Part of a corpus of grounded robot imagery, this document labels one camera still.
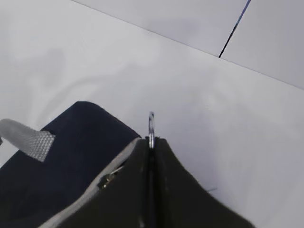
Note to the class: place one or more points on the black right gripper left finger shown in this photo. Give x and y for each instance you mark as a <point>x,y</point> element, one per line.
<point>118,200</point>

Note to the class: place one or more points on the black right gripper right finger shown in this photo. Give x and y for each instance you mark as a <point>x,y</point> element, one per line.
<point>180,201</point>

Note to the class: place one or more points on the navy blue lunch bag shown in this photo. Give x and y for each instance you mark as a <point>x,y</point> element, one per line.
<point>60,164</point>

